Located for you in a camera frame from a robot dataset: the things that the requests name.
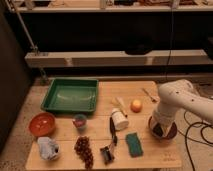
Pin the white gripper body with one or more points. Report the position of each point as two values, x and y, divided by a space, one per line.
164 114

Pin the purple bowl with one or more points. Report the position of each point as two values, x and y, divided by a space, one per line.
160 131

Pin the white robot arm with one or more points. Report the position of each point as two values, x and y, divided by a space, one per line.
173 96

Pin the orange bowl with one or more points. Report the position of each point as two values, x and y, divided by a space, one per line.
42 124

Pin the orange fruit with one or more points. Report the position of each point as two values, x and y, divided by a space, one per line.
136 106

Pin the green sponge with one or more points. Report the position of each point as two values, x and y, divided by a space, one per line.
134 145

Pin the white bottle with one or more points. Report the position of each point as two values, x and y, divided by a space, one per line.
120 121

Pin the white lower shelf beam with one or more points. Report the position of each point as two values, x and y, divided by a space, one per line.
117 58

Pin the small blue cup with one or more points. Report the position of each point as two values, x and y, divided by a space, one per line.
80 121

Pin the brown grape bunch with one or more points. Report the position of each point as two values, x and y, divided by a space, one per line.
83 150

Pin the green plastic tray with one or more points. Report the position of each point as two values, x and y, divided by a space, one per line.
68 96

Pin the white blue cloth toy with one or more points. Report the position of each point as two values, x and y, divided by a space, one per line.
48 148

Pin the metal diagonal pole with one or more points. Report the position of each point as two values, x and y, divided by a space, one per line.
44 78

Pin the white upper shelf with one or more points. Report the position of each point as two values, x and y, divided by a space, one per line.
108 6

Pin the black handled brush tool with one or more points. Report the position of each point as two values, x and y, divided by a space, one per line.
107 152

